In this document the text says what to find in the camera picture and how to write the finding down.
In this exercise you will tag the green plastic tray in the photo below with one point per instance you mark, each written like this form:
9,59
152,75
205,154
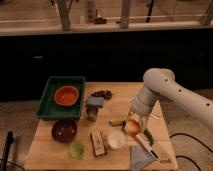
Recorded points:
49,110

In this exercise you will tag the dark red bowl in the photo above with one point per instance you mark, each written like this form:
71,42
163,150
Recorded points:
64,130

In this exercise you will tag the blue sponge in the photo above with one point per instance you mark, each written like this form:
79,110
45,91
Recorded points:
95,101

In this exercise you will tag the green chili pepper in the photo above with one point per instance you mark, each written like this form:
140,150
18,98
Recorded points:
149,136

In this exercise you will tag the small green cup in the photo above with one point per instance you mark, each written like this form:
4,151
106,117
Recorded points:
76,149

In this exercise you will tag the grey folded cloth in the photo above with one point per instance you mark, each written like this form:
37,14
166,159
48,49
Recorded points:
139,158

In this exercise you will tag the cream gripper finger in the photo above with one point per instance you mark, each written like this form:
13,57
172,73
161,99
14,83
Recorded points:
143,122
128,118

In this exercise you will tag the glass jar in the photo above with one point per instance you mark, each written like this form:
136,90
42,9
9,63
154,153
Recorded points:
91,113

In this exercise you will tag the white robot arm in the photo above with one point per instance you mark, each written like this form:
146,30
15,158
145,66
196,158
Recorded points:
161,81

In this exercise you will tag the red object on shelf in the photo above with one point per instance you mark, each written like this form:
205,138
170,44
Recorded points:
100,21

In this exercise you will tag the small wooden table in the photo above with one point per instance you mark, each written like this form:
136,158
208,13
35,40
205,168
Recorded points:
46,154

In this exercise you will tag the black white knife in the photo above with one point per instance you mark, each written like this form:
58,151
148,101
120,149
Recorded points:
147,147

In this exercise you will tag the wooden block eraser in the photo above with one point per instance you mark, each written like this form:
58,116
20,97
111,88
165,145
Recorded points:
98,144

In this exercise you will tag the dark red grapes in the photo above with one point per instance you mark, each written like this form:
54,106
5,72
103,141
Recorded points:
106,94

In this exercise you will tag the yellow banana piece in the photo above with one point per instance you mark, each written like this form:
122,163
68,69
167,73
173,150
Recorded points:
117,122

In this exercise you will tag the orange bowl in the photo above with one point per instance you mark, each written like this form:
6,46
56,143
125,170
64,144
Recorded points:
66,96

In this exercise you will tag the white paper cup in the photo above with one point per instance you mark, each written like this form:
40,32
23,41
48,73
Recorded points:
116,139

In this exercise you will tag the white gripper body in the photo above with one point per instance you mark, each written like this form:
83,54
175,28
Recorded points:
135,116

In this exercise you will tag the black stand at left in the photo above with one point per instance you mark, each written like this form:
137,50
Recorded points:
9,140

